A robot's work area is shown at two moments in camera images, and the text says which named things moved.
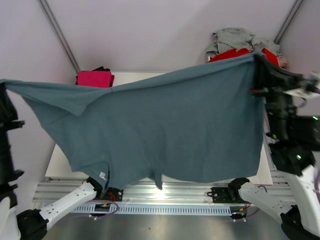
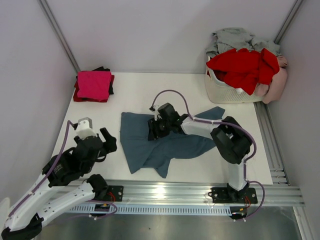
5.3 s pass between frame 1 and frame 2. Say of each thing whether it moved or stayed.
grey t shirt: stayed
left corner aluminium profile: stayed
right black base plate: stayed
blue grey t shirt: moved
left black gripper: moved
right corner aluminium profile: stayed
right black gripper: moved
